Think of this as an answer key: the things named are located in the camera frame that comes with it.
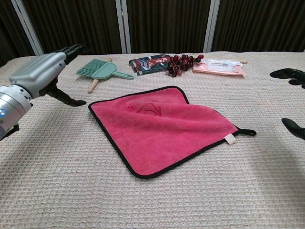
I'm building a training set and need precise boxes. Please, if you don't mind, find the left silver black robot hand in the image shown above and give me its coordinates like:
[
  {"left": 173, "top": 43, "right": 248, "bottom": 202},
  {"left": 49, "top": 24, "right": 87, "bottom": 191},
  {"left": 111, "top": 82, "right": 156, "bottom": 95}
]
[{"left": 9, "top": 43, "right": 90, "bottom": 107}]

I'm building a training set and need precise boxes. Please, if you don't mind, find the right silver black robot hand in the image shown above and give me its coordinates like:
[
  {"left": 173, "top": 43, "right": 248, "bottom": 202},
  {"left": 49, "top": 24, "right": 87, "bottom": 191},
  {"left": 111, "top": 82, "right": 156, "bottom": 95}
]
[{"left": 270, "top": 68, "right": 305, "bottom": 141}]

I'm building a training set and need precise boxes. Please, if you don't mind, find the pink microfiber cloth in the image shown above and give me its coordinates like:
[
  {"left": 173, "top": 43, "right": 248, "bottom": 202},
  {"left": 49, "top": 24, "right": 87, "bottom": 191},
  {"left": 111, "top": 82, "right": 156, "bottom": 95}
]
[{"left": 88, "top": 85, "right": 257, "bottom": 178}]

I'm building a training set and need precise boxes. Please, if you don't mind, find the thick wooden stick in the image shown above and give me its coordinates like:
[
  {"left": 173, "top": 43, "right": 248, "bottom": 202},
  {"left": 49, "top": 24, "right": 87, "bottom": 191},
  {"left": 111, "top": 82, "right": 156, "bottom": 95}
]
[{"left": 87, "top": 57, "right": 112, "bottom": 94}]

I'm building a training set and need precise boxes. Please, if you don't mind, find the dark ribbed partition panel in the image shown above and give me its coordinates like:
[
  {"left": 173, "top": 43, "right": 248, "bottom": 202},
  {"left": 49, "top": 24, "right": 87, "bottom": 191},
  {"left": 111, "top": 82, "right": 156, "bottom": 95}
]
[
  {"left": 212, "top": 0, "right": 305, "bottom": 52},
  {"left": 126, "top": 0, "right": 212, "bottom": 54},
  {"left": 0, "top": 0, "right": 36, "bottom": 67},
  {"left": 22, "top": 0, "right": 123, "bottom": 56}
]

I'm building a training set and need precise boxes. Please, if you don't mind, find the green plastic hand brush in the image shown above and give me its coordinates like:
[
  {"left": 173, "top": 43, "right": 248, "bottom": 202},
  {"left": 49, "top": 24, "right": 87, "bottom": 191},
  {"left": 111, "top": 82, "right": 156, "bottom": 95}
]
[{"left": 76, "top": 59, "right": 135, "bottom": 81}]

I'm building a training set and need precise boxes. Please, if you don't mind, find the pink wet wipes pack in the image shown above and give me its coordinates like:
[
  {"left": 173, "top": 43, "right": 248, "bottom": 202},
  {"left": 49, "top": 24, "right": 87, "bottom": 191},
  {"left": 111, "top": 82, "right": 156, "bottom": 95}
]
[{"left": 192, "top": 58, "right": 246, "bottom": 77}]

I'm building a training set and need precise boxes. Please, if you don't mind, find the dark printed card box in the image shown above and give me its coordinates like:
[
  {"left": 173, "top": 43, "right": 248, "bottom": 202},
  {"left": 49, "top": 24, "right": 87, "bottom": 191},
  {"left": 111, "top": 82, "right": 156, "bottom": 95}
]
[{"left": 129, "top": 53, "right": 172, "bottom": 76}]

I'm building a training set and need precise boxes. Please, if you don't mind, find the beige woven tablecloth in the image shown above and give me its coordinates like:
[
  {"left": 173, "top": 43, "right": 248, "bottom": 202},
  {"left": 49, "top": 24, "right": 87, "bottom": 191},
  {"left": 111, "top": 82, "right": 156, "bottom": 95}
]
[{"left": 0, "top": 51, "right": 305, "bottom": 229}]

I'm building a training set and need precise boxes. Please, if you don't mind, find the dark red grape bunch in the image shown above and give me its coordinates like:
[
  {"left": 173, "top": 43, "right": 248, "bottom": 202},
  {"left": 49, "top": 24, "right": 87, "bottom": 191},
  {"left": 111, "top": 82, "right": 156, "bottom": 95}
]
[{"left": 164, "top": 54, "right": 205, "bottom": 78}]

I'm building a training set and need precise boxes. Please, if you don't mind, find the grey metal partition post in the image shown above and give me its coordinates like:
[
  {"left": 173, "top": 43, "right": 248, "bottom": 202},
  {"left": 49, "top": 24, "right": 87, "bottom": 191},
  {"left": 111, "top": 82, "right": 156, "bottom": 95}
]
[
  {"left": 203, "top": 0, "right": 221, "bottom": 53},
  {"left": 115, "top": 0, "right": 132, "bottom": 54},
  {"left": 10, "top": 0, "right": 45, "bottom": 56}
]

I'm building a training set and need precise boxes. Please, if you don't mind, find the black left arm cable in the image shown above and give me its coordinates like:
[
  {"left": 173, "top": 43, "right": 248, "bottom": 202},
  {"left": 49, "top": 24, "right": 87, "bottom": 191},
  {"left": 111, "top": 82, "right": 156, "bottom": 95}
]
[{"left": 0, "top": 124, "right": 20, "bottom": 141}]

